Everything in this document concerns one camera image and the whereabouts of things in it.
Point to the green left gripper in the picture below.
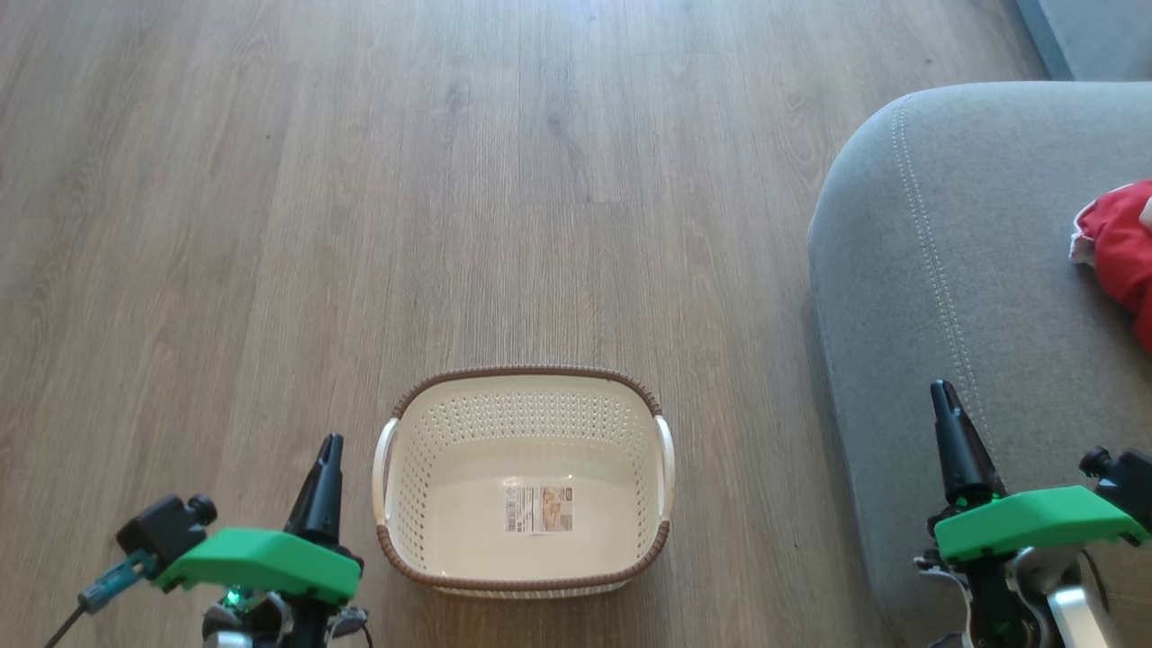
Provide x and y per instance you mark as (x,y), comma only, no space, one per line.
(261,560)

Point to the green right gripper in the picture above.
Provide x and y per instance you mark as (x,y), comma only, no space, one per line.
(1035,524)

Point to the red and white garment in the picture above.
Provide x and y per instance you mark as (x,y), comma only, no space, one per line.
(1125,252)

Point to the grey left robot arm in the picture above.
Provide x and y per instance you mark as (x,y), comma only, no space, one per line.
(270,621)

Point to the grey ottoman sofa section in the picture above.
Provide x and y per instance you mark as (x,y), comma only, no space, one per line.
(990,288)

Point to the cream laundry basket brown rim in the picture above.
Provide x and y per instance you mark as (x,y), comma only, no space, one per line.
(468,531)

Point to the printed basket label sticker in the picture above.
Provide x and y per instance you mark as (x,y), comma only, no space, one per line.
(540,509)

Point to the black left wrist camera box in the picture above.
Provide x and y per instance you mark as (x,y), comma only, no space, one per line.
(166,531)

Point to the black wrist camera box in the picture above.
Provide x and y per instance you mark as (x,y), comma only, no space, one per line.
(166,531)
(1129,481)

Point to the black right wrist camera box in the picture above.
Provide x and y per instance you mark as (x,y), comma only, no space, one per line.
(1129,481)

